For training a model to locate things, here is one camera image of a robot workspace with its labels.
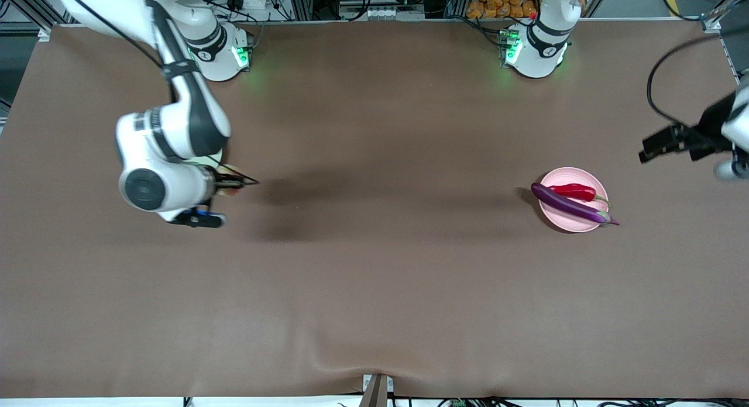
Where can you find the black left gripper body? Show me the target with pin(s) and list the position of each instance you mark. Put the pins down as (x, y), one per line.
(710, 126)

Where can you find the aluminium camera post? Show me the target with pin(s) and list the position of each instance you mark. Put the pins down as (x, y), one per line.
(375, 392)

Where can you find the bag of orange items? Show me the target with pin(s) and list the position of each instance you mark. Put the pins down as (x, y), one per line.
(503, 0)

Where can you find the pink round plate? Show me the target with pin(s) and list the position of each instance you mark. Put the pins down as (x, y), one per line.
(576, 217)

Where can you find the brown table mat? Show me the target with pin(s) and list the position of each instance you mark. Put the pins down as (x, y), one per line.
(374, 307)

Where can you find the grey electronics box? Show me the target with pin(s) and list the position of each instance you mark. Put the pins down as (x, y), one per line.
(380, 3)

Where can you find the red chili pepper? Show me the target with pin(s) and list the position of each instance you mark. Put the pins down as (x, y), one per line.
(576, 191)

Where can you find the pale green round plate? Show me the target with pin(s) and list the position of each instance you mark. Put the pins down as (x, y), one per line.
(215, 157)

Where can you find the purple eggplant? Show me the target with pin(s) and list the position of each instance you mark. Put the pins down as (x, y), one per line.
(564, 203)

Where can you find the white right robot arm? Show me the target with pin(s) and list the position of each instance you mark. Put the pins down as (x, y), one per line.
(193, 114)

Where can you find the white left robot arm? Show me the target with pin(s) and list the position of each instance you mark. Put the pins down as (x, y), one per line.
(544, 50)

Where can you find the yellow pink peach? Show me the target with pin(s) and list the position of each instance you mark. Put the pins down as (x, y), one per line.
(227, 169)

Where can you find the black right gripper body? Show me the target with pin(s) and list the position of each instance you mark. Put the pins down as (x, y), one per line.
(224, 183)

